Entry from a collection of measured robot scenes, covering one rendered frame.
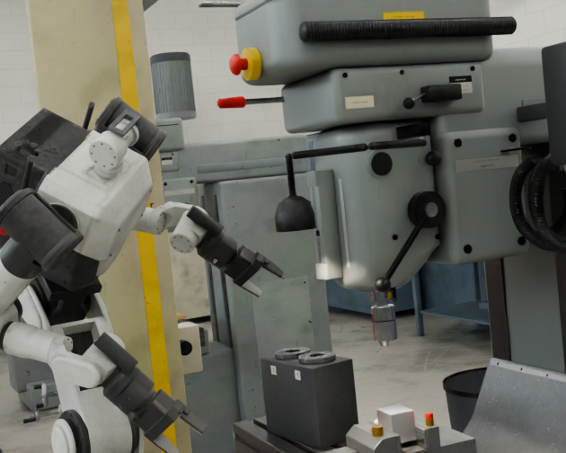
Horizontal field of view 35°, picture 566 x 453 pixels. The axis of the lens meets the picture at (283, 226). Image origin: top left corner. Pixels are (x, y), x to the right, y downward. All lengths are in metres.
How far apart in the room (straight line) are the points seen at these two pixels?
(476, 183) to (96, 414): 0.99
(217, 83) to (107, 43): 7.98
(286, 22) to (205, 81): 9.70
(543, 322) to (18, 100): 9.17
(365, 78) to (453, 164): 0.24
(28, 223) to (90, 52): 1.67
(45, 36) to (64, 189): 1.54
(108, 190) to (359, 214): 0.55
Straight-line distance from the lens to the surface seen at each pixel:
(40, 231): 1.79
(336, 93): 1.63
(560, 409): 1.96
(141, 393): 1.89
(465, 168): 1.76
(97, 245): 1.93
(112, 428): 2.12
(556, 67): 1.64
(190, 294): 10.22
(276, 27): 1.62
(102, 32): 3.42
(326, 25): 1.59
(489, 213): 1.79
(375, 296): 1.78
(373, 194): 1.68
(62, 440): 2.11
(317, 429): 2.10
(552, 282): 1.96
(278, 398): 2.21
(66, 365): 1.90
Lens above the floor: 1.54
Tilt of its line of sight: 3 degrees down
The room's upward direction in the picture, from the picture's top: 6 degrees counter-clockwise
